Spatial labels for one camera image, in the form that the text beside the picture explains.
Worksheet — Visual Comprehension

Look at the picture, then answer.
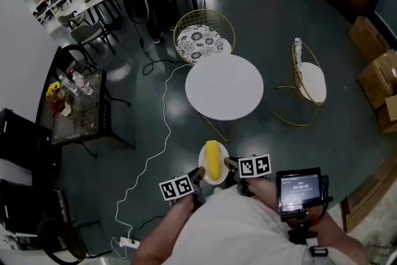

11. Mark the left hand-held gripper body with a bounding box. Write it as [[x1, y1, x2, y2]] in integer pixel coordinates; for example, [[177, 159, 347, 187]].
[[159, 171, 207, 212]]

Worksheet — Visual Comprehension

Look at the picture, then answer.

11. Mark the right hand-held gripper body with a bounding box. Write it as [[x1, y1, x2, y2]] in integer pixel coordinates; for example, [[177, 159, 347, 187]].
[[231, 153, 272, 198]]

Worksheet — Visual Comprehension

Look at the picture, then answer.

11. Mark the white round plate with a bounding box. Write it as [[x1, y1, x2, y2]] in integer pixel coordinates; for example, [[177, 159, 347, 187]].
[[198, 142, 230, 186]]

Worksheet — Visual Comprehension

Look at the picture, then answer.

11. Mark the yellow corn cob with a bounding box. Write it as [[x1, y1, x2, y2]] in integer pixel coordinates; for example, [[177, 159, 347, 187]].
[[205, 140, 223, 181]]

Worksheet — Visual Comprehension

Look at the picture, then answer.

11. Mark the person's right forearm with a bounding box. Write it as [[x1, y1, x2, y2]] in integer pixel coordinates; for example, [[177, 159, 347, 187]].
[[248, 178, 370, 265]]

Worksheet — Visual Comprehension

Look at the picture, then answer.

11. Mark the person's left forearm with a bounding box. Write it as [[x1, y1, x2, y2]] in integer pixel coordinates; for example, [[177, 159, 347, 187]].
[[132, 195, 196, 265]]

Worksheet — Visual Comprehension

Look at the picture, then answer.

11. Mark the round white table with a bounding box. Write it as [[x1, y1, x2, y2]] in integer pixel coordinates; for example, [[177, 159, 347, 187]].
[[185, 54, 264, 144]]

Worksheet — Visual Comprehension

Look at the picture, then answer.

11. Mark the black monitor screen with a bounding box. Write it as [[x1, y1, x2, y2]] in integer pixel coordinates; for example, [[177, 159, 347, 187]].
[[275, 167, 323, 217]]

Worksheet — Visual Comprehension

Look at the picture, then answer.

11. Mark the person's white shirt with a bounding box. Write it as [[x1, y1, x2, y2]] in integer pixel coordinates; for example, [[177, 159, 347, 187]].
[[161, 187, 314, 265]]

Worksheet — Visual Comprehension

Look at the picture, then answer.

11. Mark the white power strip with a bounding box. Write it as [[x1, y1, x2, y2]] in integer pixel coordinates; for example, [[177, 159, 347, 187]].
[[119, 236, 141, 249]]

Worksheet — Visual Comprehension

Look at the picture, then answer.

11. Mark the white oval seat cushion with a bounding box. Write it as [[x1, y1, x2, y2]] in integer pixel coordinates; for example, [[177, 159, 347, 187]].
[[299, 61, 328, 103]]

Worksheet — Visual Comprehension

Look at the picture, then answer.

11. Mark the black glass side table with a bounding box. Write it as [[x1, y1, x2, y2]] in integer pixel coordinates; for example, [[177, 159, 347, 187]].
[[35, 68, 136, 159]]

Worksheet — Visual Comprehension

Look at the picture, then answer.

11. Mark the stack of wooden planks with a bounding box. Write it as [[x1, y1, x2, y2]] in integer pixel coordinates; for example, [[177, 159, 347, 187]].
[[339, 148, 397, 233]]

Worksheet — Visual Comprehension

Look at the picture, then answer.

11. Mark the floral back cushion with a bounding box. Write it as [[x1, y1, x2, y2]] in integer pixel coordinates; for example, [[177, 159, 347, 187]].
[[293, 37, 303, 68]]

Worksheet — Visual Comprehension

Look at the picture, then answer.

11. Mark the black white floral seat cushion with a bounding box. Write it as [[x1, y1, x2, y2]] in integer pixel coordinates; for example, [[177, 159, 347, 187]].
[[176, 24, 224, 61]]

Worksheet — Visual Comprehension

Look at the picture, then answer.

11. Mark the dark round stool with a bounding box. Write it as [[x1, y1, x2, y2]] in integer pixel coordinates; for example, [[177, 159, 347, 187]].
[[37, 217, 112, 264]]

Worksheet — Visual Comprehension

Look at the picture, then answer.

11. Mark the clear plastic water bottle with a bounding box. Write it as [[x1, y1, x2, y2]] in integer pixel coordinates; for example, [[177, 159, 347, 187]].
[[70, 69, 94, 96], [58, 74, 78, 94]]

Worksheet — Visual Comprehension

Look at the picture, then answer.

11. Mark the small open cardboard box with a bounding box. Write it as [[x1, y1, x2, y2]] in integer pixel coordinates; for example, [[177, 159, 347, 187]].
[[375, 95, 397, 135]]

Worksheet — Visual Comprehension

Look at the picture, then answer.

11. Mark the black ribbed equipment case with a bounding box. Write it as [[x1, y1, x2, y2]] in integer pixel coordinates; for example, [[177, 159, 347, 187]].
[[0, 178, 75, 237]]

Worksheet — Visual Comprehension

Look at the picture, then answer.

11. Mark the large cardboard box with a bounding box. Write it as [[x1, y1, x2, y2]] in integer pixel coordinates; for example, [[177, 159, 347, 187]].
[[357, 49, 397, 111]]

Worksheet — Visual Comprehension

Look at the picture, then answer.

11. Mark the sunflower bouquet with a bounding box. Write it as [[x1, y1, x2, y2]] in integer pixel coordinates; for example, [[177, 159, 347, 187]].
[[45, 81, 74, 117]]

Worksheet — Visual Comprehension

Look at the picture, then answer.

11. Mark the black metal round-back chair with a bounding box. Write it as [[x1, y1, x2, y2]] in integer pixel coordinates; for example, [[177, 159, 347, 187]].
[[57, 44, 99, 74]]

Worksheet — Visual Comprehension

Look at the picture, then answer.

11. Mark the long cardboard box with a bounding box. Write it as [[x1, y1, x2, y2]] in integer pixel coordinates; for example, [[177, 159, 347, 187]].
[[348, 16, 390, 65]]

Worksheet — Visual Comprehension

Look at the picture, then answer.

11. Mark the grey upholstered chair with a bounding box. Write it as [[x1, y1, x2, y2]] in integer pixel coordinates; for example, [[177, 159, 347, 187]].
[[57, 11, 120, 55]]

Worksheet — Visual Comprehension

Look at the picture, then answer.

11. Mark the thin black power cable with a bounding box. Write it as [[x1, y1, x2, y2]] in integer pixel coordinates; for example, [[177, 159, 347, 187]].
[[133, 214, 168, 232]]

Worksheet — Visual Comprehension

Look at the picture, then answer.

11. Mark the white power cable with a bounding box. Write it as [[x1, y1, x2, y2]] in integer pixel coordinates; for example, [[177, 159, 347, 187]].
[[110, 63, 192, 258]]

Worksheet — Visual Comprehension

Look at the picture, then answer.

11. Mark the gold wire tall-back chair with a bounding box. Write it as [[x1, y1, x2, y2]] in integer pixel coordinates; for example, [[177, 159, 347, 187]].
[[272, 37, 328, 127]]

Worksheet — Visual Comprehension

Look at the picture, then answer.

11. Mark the grey strap with black buckle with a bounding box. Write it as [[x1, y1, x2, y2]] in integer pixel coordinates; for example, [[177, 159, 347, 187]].
[[305, 245, 342, 265]]

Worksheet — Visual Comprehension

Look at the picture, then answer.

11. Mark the black floor cable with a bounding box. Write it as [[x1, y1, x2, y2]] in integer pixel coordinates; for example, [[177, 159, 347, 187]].
[[141, 37, 187, 76]]

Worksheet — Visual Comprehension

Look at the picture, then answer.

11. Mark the gold wire round chair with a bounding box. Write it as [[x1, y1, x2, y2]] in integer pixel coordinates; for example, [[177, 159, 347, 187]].
[[172, 9, 236, 65]]

